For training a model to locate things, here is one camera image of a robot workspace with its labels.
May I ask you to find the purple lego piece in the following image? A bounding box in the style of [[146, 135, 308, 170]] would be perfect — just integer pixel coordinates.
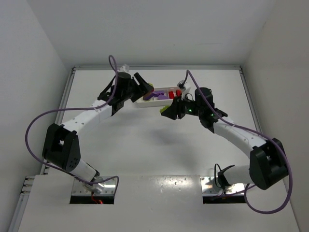
[[153, 90, 169, 101]]

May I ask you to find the red lego brick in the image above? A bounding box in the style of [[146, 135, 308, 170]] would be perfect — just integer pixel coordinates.
[[168, 91, 175, 99]]

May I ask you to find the green red purple lego stack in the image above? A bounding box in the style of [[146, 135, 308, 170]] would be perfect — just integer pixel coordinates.
[[143, 83, 154, 101]]

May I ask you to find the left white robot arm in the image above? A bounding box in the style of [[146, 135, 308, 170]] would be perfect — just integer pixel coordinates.
[[42, 71, 154, 182]]

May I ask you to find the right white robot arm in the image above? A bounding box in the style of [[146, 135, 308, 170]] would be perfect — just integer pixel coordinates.
[[160, 87, 288, 190]]

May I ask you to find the white three-compartment tray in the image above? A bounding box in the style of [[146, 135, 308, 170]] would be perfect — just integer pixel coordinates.
[[135, 87, 183, 108]]

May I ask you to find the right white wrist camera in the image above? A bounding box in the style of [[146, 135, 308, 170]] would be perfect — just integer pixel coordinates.
[[177, 80, 191, 99]]

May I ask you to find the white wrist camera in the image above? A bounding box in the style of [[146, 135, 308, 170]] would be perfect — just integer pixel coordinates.
[[119, 64, 130, 73], [177, 80, 191, 99]]

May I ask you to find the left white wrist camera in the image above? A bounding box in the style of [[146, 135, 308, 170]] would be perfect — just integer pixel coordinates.
[[119, 64, 130, 73]]

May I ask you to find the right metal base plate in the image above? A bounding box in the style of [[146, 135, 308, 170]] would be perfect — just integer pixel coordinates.
[[200, 176, 245, 197]]

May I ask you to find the metal base plate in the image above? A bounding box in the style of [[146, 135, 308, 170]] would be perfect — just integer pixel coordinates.
[[200, 176, 245, 197], [71, 177, 117, 197]]

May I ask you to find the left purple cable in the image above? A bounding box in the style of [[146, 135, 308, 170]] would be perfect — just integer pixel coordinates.
[[25, 55, 120, 191]]

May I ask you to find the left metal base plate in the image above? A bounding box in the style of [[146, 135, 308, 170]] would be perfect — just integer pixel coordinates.
[[71, 177, 117, 197]]

